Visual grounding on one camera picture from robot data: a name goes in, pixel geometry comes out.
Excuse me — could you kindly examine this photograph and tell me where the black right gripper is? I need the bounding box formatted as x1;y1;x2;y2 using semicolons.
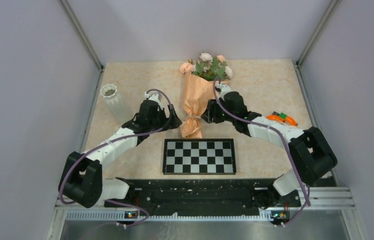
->
201;98;236;124

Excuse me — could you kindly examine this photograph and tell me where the flower bouquet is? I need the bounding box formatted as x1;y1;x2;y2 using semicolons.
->
179;52;233;139

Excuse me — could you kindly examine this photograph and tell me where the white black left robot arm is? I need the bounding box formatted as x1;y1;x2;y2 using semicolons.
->
58;98;181;208

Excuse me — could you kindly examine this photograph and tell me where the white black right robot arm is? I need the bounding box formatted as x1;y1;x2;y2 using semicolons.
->
201;91;338;206

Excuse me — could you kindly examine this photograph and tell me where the black white checkerboard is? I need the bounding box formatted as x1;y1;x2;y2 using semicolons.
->
162;138;237;175

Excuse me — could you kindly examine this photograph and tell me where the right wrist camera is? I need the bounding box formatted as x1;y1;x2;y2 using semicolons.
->
215;83;232;100

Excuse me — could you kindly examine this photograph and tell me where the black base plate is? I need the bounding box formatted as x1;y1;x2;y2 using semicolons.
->
96;178;302;210

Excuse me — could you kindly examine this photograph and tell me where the aluminium frame rail right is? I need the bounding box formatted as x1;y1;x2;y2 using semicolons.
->
292;0;341;186

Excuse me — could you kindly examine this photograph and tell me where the aluminium front rail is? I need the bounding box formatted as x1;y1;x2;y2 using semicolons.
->
57;187;355;225

